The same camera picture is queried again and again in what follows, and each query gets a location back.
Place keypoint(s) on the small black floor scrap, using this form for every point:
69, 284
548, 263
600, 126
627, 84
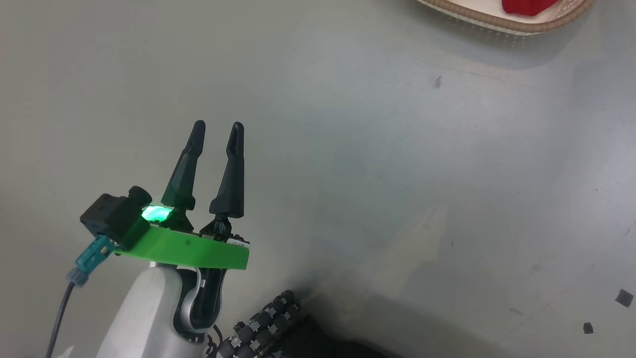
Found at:
588, 328
624, 298

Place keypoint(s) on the red garment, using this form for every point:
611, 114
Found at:
526, 7

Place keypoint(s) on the black roller omni wheel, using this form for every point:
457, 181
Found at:
263, 323

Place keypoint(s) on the cream perforated laundry basket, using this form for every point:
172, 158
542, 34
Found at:
497, 20

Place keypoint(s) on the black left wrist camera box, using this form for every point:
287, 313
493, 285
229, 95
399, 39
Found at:
112, 216

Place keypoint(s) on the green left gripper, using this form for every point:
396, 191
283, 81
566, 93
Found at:
189, 248

